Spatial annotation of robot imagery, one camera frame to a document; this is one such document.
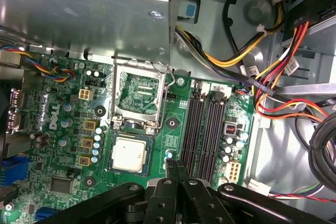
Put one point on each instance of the beige four-pin board connector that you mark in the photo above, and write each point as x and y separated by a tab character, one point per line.
86	94

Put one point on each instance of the silver-topped CPU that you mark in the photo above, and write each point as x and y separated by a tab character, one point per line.
130	154

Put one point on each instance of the metal socket cover frame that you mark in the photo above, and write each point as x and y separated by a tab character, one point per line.
117	95

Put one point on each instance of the blue VGA port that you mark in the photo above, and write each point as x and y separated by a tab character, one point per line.
15	171

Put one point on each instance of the grey optical drive cage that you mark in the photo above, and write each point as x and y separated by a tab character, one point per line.
323	30

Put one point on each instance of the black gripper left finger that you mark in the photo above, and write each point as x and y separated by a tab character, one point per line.
162	200

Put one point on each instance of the grey power supply box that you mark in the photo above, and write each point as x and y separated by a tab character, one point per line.
78	19

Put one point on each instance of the beige board power connector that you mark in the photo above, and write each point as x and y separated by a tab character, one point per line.
233	171

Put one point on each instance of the black open PC case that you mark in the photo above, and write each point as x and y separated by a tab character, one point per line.
283	155

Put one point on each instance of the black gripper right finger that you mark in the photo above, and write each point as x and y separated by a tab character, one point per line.
207	203

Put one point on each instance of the green Dell motherboard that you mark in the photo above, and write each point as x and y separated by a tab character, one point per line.
158	155

